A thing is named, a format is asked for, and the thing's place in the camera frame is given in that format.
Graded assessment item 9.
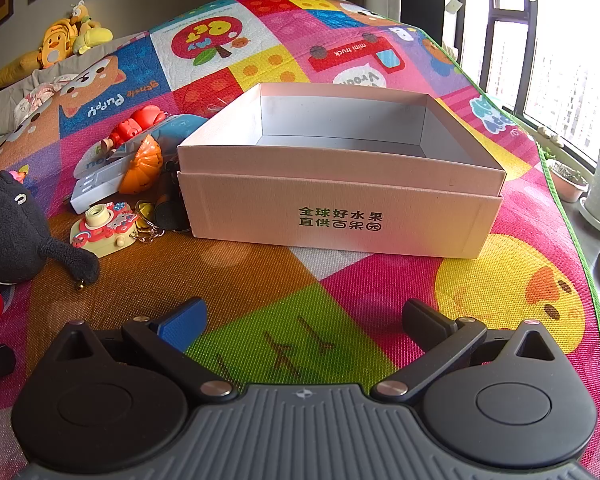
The pink toy camera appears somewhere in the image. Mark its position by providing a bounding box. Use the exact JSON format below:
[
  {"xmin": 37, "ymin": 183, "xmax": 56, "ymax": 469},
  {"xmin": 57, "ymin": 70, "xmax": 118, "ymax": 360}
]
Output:
[{"xmin": 70, "ymin": 200, "xmax": 140, "ymax": 251}]

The black cylinder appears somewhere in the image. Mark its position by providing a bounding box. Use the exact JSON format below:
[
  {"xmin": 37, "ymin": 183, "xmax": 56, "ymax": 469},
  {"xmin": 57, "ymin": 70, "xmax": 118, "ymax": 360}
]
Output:
[{"xmin": 152, "ymin": 180, "xmax": 192, "ymax": 234}]

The gold ring keychain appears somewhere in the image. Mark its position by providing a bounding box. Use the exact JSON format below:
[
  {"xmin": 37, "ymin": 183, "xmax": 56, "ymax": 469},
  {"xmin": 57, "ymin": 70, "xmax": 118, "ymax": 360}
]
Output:
[{"xmin": 134, "ymin": 199, "xmax": 167, "ymax": 245}]

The colourful cartoon play mat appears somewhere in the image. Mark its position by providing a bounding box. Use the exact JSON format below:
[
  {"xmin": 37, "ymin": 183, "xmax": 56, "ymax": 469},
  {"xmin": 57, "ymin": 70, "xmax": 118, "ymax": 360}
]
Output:
[{"xmin": 0, "ymin": 0, "xmax": 600, "ymax": 480}]

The pink small plant pot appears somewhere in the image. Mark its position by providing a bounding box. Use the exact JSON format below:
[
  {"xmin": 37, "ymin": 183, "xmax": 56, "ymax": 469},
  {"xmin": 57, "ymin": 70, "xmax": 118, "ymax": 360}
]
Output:
[{"xmin": 547, "ymin": 160, "xmax": 590, "ymax": 203}]

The blue packet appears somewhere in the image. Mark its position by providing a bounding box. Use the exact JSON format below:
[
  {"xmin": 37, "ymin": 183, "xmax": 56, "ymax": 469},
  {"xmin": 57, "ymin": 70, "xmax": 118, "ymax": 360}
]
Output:
[{"xmin": 75, "ymin": 114, "xmax": 211, "ymax": 181}]

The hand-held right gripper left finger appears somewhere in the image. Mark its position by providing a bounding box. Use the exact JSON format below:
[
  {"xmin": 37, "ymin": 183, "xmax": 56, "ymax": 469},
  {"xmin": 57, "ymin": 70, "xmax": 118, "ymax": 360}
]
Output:
[{"xmin": 55, "ymin": 297, "xmax": 238, "ymax": 402}]

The red figurine toy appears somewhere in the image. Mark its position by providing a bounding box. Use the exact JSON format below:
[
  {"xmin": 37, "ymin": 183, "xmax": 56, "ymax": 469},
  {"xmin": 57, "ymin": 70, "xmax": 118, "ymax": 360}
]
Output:
[{"xmin": 100, "ymin": 105, "xmax": 167, "ymax": 153}]

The orange pumpkin toy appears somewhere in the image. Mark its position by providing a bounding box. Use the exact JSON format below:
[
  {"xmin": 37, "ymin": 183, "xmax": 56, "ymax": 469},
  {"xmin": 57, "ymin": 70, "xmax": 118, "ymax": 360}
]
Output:
[{"xmin": 118, "ymin": 137, "xmax": 163, "ymax": 196}]

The pink cardboard box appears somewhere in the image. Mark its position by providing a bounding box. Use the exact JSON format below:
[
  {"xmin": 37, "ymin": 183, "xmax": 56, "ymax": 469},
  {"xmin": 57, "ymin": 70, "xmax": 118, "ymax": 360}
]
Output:
[{"xmin": 176, "ymin": 82, "xmax": 507, "ymax": 260}]

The black plush toy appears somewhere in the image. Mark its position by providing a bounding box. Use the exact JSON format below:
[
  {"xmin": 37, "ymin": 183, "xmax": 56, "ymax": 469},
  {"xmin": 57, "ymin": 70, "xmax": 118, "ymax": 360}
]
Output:
[{"xmin": 0, "ymin": 170, "xmax": 101, "ymax": 291}]

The pink and white cloth pile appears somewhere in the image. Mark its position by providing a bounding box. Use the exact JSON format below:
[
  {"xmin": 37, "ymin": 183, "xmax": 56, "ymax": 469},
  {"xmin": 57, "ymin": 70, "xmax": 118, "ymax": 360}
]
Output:
[{"xmin": 12, "ymin": 75, "xmax": 76, "ymax": 126}]

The orange tiger plush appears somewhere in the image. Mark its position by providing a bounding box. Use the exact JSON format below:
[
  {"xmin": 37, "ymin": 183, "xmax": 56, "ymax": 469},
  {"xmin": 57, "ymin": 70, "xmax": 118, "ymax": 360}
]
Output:
[{"xmin": 36, "ymin": 17, "xmax": 81, "ymax": 70}]

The long yellow plush pillow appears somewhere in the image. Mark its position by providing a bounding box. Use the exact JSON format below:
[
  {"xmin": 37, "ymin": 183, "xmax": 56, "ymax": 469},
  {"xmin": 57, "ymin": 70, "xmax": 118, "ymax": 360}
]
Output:
[{"xmin": 0, "ymin": 50, "xmax": 43, "ymax": 102}]

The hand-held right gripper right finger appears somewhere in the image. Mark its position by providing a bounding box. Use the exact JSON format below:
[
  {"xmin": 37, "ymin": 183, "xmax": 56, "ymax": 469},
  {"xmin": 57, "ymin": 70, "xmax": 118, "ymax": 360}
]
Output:
[{"xmin": 370, "ymin": 299, "xmax": 558, "ymax": 404}]

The dark window frame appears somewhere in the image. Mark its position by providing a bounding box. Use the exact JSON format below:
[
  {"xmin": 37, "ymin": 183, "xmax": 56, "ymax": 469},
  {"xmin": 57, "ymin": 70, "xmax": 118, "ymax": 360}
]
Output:
[{"xmin": 400, "ymin": 0, "xmax": 600, "ymax": 171}]

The yellow and green plush toy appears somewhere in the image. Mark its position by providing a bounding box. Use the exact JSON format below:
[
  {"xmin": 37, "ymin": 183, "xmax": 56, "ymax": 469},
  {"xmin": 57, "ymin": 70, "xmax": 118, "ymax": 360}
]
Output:
[{"xmin": 70, "ymin": 1, "xmax": 115, "ymax": 56}]

